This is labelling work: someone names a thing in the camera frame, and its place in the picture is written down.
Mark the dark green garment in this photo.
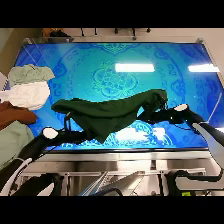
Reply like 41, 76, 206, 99
50, 88, 169, 145

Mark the white garment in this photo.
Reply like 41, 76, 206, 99
0, 80, 52, 111

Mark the pale green garment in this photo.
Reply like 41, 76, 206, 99
7, 63, 56, 86
0, 120, 36, 170

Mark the brown garment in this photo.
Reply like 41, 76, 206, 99
0, 100, 39, 132

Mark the silver frame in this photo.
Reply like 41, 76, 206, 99
0, 35, 224, 197

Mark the black cable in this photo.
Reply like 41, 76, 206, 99
98, 187, 125, 197

